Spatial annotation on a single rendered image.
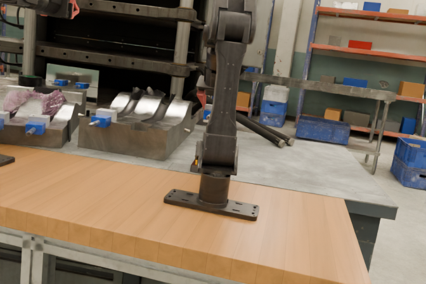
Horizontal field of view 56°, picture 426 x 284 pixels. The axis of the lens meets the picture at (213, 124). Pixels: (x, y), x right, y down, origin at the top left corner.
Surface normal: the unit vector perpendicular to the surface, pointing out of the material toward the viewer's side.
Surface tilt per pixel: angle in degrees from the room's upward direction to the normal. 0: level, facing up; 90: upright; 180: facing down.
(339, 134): 92
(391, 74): 90
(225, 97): 82
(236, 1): 75
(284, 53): 90
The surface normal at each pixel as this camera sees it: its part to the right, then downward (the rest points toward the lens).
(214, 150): 0.10, 0.04
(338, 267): 0.13, -0.98
